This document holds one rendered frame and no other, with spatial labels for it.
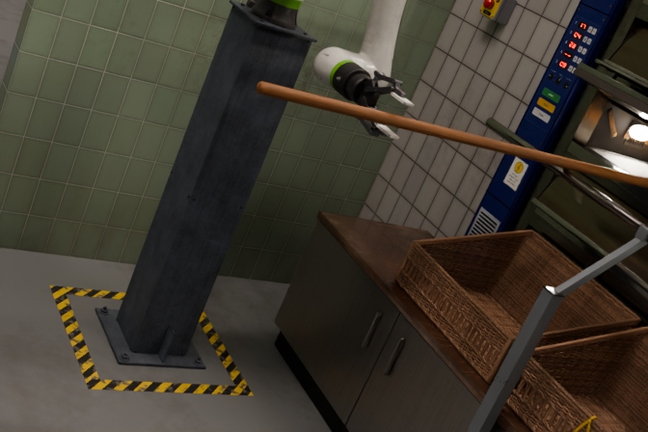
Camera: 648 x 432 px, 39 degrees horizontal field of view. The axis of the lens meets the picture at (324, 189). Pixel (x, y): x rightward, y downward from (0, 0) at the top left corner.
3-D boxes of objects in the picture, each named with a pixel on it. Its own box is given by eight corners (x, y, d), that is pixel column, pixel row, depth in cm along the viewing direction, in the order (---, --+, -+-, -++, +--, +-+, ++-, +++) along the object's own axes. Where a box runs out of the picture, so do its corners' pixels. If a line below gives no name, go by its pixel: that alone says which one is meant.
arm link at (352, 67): (324, 89, 245) (337, 57, 242) (359, 98, 251) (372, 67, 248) (335, 97, 240) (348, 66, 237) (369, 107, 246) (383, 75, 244)
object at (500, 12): (491, 17, 354) (502, -7, 351) (506, 26, 346) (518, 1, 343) (477, 13, 350) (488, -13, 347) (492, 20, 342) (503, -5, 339)
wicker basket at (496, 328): (499, 294, 325) (533, 228, 316) (602, 394, 280) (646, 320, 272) (391, 278, 299) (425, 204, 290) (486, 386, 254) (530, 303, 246)
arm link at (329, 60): (301, 74, 256) (313, 38, 252) (338, 81, 263) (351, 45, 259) (323, 94, 245) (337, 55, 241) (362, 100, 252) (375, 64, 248)
